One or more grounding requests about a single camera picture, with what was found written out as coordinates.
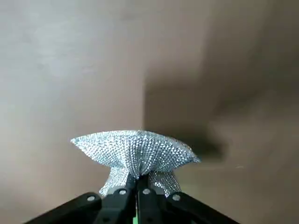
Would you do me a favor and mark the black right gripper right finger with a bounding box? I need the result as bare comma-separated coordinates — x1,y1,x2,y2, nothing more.
137,174,241,224

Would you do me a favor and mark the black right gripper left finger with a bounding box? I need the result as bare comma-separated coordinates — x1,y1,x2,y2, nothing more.
23,178,138,224

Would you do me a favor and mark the silver sponge cloth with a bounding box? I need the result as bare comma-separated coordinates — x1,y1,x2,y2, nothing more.
71,130,201,196

